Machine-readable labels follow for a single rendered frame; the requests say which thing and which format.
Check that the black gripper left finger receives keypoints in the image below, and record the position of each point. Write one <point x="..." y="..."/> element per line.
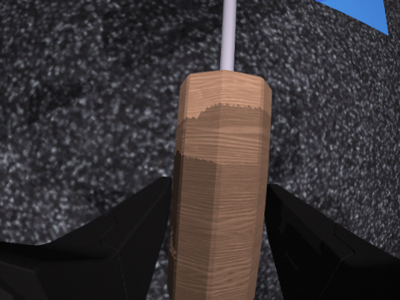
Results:
<point x="110" y="258"/>

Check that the blue tape strip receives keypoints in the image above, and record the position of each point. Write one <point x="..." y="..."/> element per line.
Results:
<point x="370" y="12"/>

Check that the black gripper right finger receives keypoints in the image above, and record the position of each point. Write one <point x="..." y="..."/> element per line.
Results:
<point x="317" y="259"/>

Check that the tool with brown wooden handle and thin white shaft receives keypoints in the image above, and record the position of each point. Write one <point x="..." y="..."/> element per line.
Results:
<point x="220" y="177"/>

